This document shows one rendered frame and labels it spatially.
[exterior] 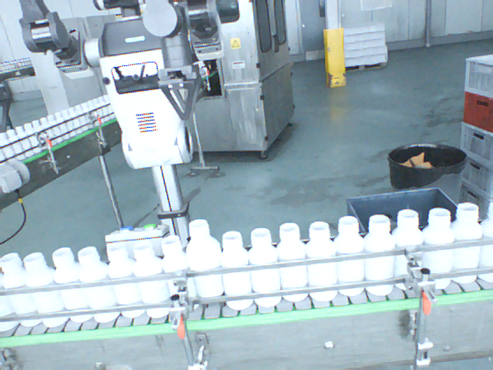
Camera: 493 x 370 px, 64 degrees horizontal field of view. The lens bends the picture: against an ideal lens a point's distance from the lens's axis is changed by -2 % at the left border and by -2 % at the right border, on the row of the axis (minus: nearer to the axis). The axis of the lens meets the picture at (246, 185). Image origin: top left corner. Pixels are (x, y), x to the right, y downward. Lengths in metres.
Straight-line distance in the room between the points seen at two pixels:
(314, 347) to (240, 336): 0.16
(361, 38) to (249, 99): 6.08
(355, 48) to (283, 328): 9.47
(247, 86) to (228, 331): 3.66
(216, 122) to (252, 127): 0.43
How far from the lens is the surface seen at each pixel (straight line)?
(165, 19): 0.71
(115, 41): 1.39
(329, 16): 8.43
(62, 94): 6.71
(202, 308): 0.89
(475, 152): 3.18
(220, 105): 4.54
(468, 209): 0.90
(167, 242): 0.84
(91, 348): 0.97
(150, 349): 0.93
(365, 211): 1.42
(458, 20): 14.15
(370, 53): 10.25
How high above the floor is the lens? 1.56
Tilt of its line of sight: 23 degrees down
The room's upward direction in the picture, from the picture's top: 8 degrees counter-clockwise
